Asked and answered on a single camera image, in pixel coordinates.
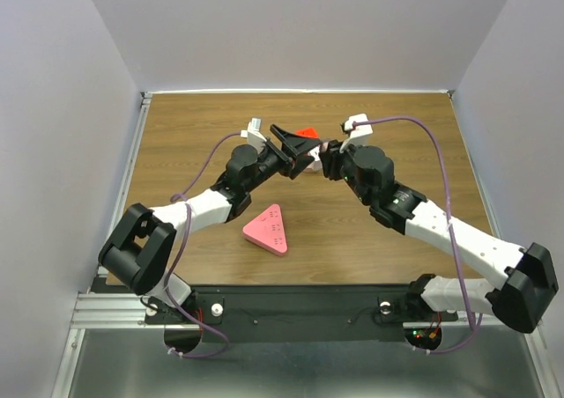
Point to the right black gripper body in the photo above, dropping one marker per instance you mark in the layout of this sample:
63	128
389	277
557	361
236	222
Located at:
342	165

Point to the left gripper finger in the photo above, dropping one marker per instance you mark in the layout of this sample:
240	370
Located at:
294	146
294	167

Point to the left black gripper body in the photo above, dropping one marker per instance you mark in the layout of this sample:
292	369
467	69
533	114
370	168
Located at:
269	161

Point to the round pink power socket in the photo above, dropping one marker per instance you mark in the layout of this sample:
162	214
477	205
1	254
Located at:
315	166

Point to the red cube plug adapter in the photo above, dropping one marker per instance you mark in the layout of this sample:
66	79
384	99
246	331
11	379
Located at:
308	132

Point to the pink triangular power strip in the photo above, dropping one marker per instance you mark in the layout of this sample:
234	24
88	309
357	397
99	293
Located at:
267	231

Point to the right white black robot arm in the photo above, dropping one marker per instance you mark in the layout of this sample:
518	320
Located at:
516	284

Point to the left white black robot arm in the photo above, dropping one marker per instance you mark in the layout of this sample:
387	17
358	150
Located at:
137	251

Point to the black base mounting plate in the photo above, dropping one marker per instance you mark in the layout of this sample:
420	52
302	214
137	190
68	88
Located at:
239	330

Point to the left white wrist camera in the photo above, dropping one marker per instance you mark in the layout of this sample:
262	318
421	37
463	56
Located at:
253	135

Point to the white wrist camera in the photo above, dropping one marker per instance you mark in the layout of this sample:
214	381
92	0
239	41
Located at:
253	135
358	131

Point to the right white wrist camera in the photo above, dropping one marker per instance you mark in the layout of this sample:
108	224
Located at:
358	131

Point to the aluminium left side rail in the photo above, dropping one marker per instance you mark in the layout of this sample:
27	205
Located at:
124	186

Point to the aluminium rail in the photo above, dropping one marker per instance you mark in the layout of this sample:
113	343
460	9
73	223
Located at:
347	303
124	186

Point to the aluminium front rail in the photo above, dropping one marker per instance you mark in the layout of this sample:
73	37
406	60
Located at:
347	303

